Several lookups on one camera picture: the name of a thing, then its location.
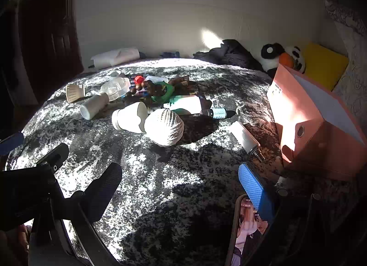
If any cream ribbed cup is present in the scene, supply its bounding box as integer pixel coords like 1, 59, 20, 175
66, 83, 86, 103

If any brown fuzzy item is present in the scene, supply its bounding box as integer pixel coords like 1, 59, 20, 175
169, 75, 190, 89

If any white bottle with green label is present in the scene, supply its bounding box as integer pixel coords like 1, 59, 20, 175
163, 95, 205, 115

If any white ribbed round lampshade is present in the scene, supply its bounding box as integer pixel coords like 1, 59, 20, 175
144, 108, 184, 146

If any white tube with screw tip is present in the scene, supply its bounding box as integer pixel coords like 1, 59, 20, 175
229, 121, 266, 163

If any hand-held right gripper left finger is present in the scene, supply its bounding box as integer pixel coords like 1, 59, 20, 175
29, 163, 123, 266

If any yellow pillow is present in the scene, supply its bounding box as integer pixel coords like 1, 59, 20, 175
301, 43, 350, 91

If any panda plush toy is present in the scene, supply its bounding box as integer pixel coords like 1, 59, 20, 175
259, 43, 306, 78

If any white paper bag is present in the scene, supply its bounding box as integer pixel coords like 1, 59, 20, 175
91, 48, 141, 69

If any pink storage box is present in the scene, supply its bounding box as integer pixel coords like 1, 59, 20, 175
267, 64, 367, 181

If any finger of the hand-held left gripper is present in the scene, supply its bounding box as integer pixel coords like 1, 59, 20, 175
0, 132, 25, 156
36, 143, 70, 179

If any smartphone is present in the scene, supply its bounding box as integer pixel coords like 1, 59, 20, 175
225, 194, 273, 266

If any patterned white pillow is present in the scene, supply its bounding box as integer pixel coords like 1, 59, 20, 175
324, 0, 367, 112

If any dark wooden door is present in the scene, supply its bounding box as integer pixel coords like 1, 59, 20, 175
17, 0, 83, 103

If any dark bottle with blue label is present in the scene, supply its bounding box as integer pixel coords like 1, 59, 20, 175
201, 108, 236, 119

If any clear flat plastic box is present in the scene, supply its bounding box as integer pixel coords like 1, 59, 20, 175
145, 75, 169, 84

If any grey mottled blanket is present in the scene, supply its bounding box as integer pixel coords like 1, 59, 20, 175
6, 58, 367, 266

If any clear plastic container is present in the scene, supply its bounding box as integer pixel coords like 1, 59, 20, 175
100, 77, 131, 101

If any dark wooden bead string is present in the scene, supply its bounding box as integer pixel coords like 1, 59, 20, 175
123, 79, 167, 104

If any dark crumpled clothing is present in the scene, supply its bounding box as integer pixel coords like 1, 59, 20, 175
193, 39, 264, 71

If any white plastic cup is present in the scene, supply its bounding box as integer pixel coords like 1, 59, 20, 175
112, 101, 149, 134

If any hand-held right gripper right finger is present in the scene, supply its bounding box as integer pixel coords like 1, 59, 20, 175
238, 162, 353, 266

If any green round lid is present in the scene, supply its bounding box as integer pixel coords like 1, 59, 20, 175
152, 82, 175, 103

